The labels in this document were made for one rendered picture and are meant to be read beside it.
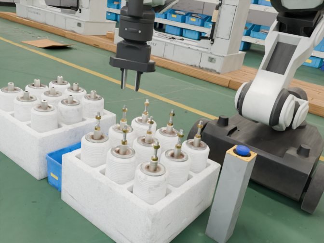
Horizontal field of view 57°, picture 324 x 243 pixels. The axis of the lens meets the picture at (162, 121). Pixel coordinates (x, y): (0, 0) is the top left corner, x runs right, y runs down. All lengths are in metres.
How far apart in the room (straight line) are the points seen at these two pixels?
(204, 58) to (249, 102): 1.97
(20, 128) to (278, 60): 1.00
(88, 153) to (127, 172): 0.15
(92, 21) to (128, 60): 3.42
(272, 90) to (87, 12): 3.36
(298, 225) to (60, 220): 0.84
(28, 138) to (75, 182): 0.28
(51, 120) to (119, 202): 0.45
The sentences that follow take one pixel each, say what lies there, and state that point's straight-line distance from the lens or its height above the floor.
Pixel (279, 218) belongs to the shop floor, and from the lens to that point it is 1.26.
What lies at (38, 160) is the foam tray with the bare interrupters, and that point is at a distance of 1.18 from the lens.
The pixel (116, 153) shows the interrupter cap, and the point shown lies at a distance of 0.90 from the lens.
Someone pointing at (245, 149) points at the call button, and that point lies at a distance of 0.90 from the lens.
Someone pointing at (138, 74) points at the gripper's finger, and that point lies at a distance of 0.80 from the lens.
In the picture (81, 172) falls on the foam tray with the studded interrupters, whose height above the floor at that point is 0.16.
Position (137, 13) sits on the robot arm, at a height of 0.66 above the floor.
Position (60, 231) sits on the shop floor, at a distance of 1.02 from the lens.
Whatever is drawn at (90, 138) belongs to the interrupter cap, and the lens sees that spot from 0.98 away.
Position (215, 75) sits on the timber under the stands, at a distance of 2.93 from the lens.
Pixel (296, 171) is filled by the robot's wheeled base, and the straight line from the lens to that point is 1.25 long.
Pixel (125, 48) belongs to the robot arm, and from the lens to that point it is 0.79.
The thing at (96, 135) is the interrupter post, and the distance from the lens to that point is 0.97.
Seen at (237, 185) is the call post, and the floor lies 0.23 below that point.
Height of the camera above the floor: 0.70
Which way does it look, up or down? 23 degrees down
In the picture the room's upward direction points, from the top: 9 degrees clockwise
